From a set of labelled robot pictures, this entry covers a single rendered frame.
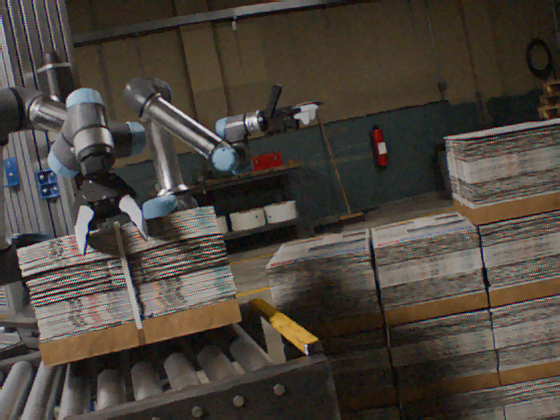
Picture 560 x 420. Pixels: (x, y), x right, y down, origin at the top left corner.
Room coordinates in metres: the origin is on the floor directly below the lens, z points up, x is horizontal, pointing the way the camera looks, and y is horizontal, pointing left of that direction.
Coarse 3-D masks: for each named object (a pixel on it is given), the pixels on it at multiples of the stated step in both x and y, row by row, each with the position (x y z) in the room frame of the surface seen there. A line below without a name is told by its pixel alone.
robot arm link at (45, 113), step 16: (32, 96) 1.64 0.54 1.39; (48, 96) 1.64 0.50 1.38; (32, 112) 1.62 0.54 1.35; (48, 112) 1.58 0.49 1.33; (64, 112) 1.55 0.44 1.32; (32, 128) 1.66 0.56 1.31; (48, 128) 1.60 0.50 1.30; (112, 128) 1.42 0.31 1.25; (128, 128) 1.44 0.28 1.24; (128, 144) 1.43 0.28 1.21; (144, 144) 1.47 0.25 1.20
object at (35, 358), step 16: (240, 304) 1.52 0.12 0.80; (256, 320) 1.49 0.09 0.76; (256, 336) 1.49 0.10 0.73; (192, 352) 1.45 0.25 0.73; (224, 352) 1.47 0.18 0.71; (0, 368) 1.35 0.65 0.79; (64, 368) 1.38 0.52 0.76; (96, 368) 1.40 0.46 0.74; (128, 368) 1.42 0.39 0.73; (160, 368) 1.43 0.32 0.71; (32, 384) 1.37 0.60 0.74; (96, 384) 1.40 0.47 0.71; (128, 384) 1.41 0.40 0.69
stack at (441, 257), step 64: (320, 256) 1.78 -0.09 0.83; (384, 256) 1.75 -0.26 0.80; (448, 256) 1.73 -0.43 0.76; (512, 256) 1.71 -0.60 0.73; (320, 320) 1.79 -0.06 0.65; (384, 320) 2.02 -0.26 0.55; (448, 320) 1.73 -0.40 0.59; (512, 320) 1.70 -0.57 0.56; (384, 384) 1.76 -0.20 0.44; (512, 384) 1.72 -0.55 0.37
